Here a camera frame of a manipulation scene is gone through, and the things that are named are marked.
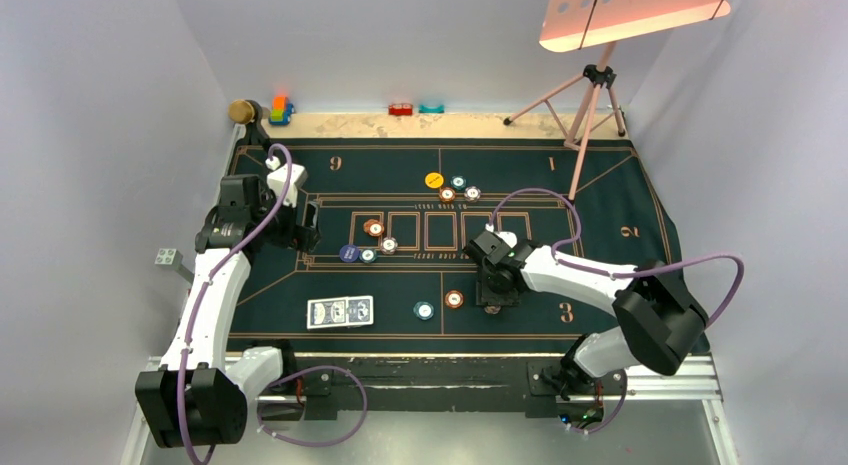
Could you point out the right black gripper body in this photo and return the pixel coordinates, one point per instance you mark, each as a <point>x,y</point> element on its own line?
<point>489,289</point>

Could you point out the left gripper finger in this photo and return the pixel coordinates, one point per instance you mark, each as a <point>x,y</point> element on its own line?
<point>310,216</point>
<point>307,237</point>

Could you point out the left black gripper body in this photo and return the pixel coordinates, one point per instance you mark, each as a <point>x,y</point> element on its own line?
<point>282,229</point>

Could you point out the purple small blind button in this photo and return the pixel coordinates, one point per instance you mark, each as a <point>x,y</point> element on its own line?
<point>349,253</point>

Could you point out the orange red chip stack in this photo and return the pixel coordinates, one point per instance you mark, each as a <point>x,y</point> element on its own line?
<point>454,299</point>

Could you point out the green blue chips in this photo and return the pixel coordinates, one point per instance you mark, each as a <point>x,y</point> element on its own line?
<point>458,183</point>
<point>368,255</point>

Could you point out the orange chips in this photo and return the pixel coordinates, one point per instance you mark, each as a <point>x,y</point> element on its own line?
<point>447,195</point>
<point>374,228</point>

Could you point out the blue playing card deck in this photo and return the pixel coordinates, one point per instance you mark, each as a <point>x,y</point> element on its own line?
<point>339,312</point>

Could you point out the peach blue chips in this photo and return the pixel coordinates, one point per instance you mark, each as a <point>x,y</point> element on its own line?
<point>388,245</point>
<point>472,194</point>

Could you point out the green blue chip stack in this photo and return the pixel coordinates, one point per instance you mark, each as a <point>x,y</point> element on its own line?
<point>423,310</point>

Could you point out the yellow dealer button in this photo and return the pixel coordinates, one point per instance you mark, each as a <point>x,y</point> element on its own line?
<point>434,180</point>

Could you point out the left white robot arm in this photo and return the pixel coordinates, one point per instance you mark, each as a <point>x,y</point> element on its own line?
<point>251,211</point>

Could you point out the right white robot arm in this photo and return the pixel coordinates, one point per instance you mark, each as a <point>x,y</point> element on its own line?
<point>658,321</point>

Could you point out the green poker table mat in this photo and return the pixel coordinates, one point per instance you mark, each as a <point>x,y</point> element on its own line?
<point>524,185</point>

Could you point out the colourful toy block stack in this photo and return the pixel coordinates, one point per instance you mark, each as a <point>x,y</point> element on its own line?
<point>281,111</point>

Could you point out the brass round knob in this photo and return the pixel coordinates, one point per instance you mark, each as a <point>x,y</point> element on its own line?
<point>244,111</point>

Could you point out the red toy block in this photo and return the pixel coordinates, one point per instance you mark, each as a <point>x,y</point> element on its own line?
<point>401,109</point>

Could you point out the teal toy block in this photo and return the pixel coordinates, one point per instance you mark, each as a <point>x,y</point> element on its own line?
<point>431,108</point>

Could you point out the pink music stand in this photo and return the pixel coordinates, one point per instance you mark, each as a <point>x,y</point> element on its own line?
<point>571,25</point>

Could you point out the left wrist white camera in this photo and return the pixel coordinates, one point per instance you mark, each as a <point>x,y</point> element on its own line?
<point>285,180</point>

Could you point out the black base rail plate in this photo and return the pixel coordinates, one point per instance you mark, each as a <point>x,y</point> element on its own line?
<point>525,384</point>

